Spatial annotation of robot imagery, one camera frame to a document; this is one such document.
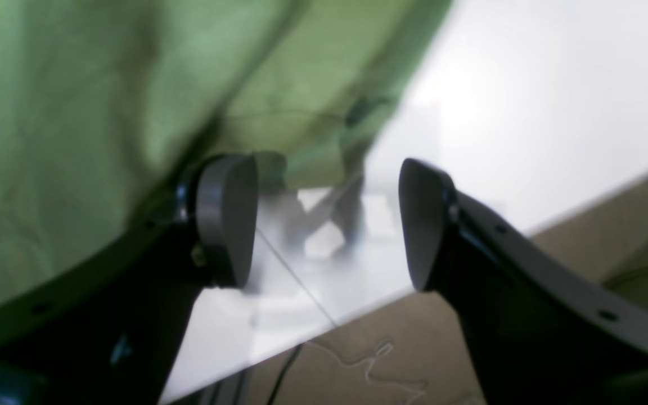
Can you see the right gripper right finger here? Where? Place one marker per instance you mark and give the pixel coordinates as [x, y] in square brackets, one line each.
[537, 333]

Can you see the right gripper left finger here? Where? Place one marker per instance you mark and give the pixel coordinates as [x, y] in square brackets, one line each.
[109, 330]

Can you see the green t-shirt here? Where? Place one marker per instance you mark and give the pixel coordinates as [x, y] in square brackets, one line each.
[104, 103]

